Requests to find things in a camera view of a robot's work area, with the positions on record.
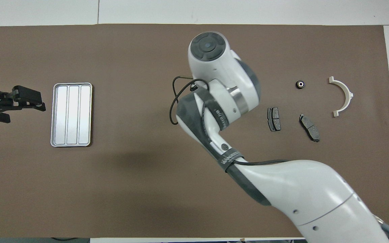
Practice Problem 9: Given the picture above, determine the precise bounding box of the white half-ring bracket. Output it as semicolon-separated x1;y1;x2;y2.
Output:
329;77;354;117

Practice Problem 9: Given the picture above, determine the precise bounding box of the large grey brake pad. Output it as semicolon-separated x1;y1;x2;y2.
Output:
299;114;321;142

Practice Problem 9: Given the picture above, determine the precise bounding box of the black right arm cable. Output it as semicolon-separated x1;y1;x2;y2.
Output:
169;76;212;126

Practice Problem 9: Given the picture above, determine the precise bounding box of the brown table mat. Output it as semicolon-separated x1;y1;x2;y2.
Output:
0;24;389;239

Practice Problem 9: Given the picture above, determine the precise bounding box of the silver metal tray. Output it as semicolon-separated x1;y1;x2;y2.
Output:
50;83;93;147

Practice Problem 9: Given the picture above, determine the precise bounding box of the small grey brake pad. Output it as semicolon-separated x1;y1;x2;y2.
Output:
267;107;282;132

